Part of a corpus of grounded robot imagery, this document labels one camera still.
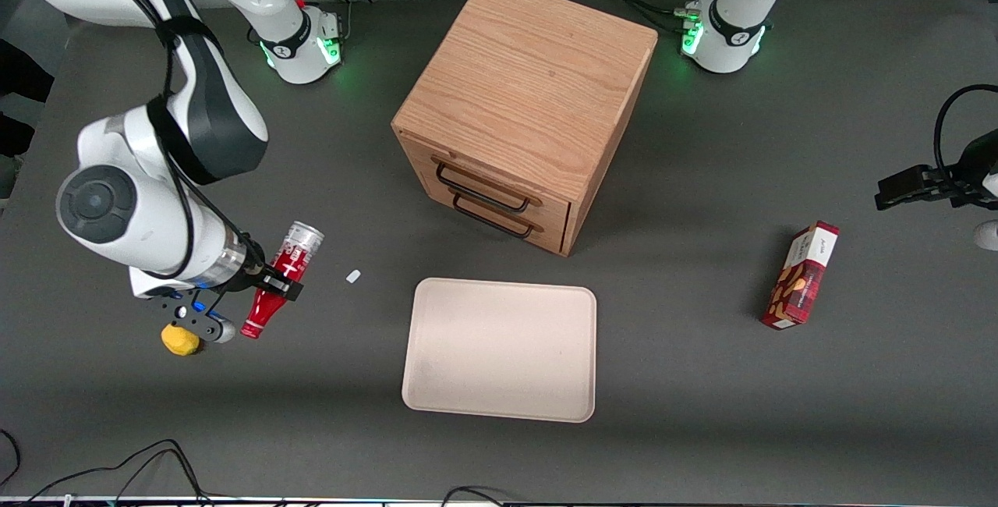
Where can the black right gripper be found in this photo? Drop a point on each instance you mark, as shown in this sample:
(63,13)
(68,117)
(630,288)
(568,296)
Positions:
(255,269)

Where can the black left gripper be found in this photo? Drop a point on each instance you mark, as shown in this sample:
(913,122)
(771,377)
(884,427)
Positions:
(969,179)

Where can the red coke bottle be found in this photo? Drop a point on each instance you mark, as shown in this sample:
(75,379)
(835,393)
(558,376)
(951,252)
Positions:
(302,246)

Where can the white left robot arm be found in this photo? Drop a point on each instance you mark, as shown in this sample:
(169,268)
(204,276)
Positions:
(737,15)

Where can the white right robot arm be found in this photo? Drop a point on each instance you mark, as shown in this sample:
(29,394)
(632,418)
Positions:
(156,210)

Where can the beige plastic tray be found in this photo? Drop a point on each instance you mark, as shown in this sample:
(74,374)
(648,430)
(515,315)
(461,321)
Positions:
(499,351)

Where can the yellow lemon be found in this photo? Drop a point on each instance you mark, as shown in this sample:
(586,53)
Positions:
(179,343)

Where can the red cookie box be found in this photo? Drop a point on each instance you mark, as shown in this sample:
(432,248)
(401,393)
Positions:
(801,277)

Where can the wooden drawer cabinet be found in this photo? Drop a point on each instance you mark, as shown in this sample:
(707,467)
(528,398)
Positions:
(530,78)

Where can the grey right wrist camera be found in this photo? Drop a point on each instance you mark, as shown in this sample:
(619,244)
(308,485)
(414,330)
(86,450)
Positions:
(199,320)

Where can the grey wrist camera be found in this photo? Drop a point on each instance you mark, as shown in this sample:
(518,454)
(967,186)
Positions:
(989,235)
(199,320)

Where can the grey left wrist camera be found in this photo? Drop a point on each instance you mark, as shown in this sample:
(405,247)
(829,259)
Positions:
(989,235)

